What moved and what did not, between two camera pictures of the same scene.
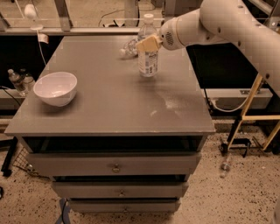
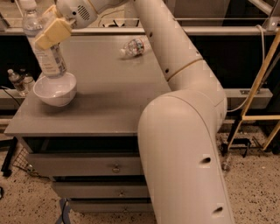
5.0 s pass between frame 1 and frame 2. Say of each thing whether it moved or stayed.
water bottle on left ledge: stayed
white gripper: moved
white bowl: stayed
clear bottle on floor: stayed
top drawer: stayed
